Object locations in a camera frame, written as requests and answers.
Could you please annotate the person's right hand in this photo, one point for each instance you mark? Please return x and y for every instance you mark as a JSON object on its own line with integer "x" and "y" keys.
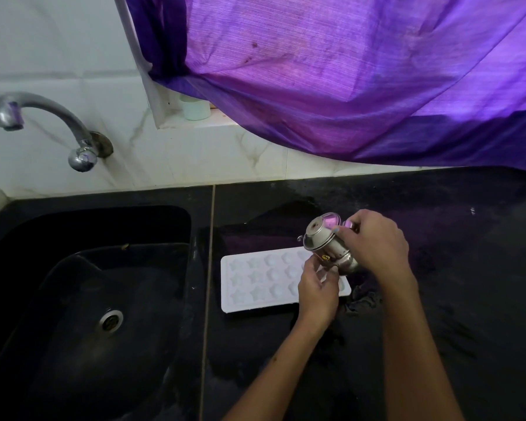
{"x": 379, "y": 247}

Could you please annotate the person's left hand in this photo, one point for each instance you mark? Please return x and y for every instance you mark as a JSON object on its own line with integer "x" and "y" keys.
{"x": 317, "y": 295}

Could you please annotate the person's left thumb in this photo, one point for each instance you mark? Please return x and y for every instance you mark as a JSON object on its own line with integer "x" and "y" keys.
{"x": 307, "y": 266}

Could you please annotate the person's right thumb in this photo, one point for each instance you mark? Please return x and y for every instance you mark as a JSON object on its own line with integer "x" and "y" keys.
{"x": 342, "y": 232}

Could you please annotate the small steel pot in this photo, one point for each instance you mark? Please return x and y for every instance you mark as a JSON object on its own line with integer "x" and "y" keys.
{"x": 328, "y": 247}

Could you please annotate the person's left forearm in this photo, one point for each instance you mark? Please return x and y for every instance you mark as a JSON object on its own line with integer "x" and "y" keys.
{"x": 271, "y": 374}

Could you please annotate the person's right forearm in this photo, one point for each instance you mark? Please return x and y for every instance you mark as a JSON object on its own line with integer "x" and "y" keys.
{"x": 414, "y": 350}

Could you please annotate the white star ice tray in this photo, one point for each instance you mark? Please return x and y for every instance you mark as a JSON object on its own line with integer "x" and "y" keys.
{"x": 258, "y": 280}

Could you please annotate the purple curtain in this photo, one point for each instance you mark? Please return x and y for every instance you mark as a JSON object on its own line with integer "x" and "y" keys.
{"x": 355, "y": 70}

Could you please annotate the white plastic jar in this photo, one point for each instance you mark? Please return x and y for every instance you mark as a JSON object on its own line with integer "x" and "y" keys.
{"x": 194, "y": 107}

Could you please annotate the steel sink drain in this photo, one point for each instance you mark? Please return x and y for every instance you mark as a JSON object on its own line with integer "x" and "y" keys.
{"x": 110, "y": 320}

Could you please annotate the black kitchen sink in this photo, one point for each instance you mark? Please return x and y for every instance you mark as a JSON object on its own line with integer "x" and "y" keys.
{"x": 87, "y": 311}

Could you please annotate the steel wall tap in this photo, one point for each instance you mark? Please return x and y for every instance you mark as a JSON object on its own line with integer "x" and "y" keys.
{"x": 48, "y": 127}

